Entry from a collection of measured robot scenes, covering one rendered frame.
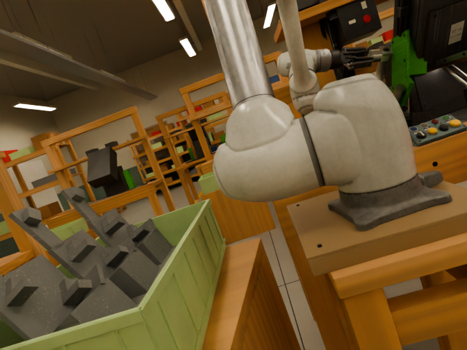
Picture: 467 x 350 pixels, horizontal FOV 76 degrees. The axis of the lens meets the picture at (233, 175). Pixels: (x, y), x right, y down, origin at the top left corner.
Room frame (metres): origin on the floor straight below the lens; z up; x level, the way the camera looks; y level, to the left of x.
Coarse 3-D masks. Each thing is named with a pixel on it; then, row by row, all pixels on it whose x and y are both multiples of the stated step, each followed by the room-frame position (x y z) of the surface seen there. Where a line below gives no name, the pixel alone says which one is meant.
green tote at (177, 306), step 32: (160, 224) 1.00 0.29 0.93; (192, 224) 0.72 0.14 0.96; (192, 256) 0.64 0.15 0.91; (160, 288) 0.44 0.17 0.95; (192, 288) 0.57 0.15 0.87; (0, 320) 0.60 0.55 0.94; (96, 320) 0.39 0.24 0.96; (128, 320) 0.38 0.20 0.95; (160, 320) 0.41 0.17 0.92; (192, 320) 0.51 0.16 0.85
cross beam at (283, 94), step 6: (372, 66) 1.57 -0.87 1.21; (342, 72) 1.59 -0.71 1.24; (360, 72) 1.58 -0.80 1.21; (366, 72) 1.58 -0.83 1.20; (372, 72) 1.59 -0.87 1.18; (276, 90) 1.62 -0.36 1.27; (282, 90) 1.61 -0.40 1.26; (288, 90) 1.61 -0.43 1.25; (276, 96) 1.62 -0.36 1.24; (282, 96) 1.61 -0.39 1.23; (288, 96) 1.61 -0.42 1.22; (288, 102) 1.61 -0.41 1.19
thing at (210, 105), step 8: (272, 80) 8.06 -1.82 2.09; (208, 104) 8.22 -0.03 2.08; (216, 104) 8.13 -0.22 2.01; (224, 104) 8.07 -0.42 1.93; (200, 112) 8.12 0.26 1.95; (208, 120) 8.19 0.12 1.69; (224, 120) 8.08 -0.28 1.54; (184, 128) 8.63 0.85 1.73; (184, 136) 8.16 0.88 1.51; (208, 136) 8.21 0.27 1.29; (216, 136) 8.22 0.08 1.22; (192, 144) 8.63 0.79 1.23; (200, 168) 8.63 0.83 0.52; (200, 176) 8.20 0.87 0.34
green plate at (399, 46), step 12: (396, 36) 1.19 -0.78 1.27; (408, 36) 1.12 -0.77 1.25; (396, 48) 1.19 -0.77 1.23; (408, 48) 1.12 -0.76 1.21; (396, 60) 1.19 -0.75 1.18; (408, 60) 1.12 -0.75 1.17; (420, 60) 1.13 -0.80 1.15; (396, 72) 1.19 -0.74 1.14; (408, 72) 1.12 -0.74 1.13; (420, 72) 1.13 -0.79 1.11; (396, 84) 1.20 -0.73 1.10
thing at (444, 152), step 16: (432, 144) 0.90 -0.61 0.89; (448, 144) 0.90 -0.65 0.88; (464, 144) 0.89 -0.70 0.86; (416, 160) 0.90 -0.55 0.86; (432, 160) 0.90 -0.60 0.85; (448, 160) 0.90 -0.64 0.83; (464, 160) 0.89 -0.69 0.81; (448, 176) 0.90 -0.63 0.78; (464, 176) 0.89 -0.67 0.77; (320, 192) 0.93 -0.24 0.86; (288, 224) 0.94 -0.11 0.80
